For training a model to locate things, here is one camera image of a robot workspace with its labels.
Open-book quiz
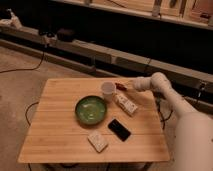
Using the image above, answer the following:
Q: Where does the red chili pepper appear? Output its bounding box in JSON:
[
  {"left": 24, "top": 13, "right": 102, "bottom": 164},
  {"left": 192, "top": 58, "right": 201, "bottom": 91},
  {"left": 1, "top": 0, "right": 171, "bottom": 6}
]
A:
[{"left": 115, "top": 83, "right": 127, "bottom": 91}]

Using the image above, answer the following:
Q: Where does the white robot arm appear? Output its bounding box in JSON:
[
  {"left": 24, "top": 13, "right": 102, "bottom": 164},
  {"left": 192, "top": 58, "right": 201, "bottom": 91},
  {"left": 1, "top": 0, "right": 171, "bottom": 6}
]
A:
[{"left": 130, "top": 72, "right": 213, "bottom": 171}]

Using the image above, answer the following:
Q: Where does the white sponge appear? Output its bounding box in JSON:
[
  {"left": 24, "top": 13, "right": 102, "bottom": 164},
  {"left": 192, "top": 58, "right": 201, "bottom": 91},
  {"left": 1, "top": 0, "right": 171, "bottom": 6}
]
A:
[{"left": 88, "top": 131, "right": 108, "bottom": 153}]

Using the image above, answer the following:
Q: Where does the white cup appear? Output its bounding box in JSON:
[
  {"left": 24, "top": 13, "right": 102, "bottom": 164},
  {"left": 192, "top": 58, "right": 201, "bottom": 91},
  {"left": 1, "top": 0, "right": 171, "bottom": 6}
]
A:
[{"left": 101, "top": 82, "right": 116, "bottom": 102}]

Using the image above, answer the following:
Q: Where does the black smartphone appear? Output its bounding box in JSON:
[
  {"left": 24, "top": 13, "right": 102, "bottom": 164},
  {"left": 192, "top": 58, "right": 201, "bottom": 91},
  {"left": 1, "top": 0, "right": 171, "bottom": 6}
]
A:
[{"left": 108, "top": 119, "right": 131, "bottom": 141}]

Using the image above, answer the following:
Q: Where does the green bowl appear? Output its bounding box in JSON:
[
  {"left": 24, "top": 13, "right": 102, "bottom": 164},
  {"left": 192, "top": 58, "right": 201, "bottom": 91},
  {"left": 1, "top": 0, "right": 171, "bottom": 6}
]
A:
[{"left": 75, "top": 95, "right": 107, "bottom": 125}]

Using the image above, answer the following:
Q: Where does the wooden table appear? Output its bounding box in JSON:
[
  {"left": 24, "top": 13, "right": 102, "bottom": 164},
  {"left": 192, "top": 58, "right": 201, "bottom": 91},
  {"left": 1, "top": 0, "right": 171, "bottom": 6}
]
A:
[{"left": 18, "top": 78, "right": 170, "bottom": 163}]

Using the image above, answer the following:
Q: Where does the dark box on ledge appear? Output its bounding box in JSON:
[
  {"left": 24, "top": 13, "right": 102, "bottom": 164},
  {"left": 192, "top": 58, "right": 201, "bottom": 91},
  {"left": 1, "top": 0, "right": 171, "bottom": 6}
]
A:
[{"left": 57, "top": 29, "right": 75, "bottom": 42}]

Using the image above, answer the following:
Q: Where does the white object on ledge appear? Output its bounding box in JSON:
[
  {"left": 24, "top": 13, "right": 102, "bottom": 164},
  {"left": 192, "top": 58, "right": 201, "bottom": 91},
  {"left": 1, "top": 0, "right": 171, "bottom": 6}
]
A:
[{"left": 0, "top": 9, "right": 22, "bottom": 29}]

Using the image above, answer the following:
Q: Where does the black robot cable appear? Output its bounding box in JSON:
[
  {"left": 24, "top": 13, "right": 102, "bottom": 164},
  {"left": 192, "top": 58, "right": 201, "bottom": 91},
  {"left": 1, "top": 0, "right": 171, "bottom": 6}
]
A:
[{"left": 155, "top": 96, "right": 174, "bottom": 130}]

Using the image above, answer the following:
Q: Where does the black floor cable left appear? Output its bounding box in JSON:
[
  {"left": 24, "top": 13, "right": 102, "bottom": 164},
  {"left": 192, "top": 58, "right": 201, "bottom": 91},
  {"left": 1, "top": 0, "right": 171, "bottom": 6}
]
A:
[{"left": 0, "top": 46, "right": 46, "bottom": 75}]

